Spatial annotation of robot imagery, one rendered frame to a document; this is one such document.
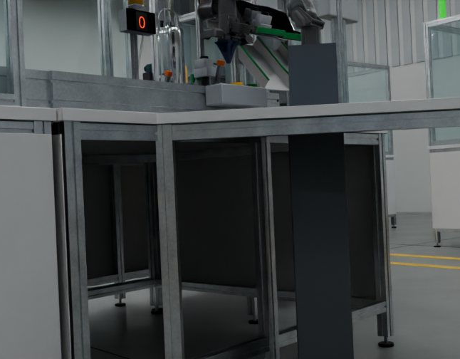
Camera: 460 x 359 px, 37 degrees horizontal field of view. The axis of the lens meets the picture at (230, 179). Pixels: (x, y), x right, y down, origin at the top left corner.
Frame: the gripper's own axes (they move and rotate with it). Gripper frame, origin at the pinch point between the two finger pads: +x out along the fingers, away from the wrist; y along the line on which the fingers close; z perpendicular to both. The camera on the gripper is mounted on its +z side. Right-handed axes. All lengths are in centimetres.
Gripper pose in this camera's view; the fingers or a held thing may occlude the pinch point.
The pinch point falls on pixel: (228, 53)
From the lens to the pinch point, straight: 228.7
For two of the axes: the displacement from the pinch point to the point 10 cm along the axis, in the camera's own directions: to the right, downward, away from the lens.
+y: 6.7, -0.2, 7.4
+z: 7.4, -0.3, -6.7
